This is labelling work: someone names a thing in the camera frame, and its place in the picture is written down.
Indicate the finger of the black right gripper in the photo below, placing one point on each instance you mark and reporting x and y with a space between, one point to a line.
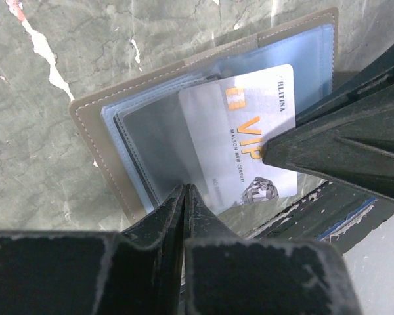
348 136

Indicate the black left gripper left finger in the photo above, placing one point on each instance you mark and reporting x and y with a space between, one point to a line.
137 271

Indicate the white VIP card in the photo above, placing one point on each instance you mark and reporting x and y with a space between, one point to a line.
229 121

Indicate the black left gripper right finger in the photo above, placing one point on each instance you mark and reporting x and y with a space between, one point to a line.
227 274

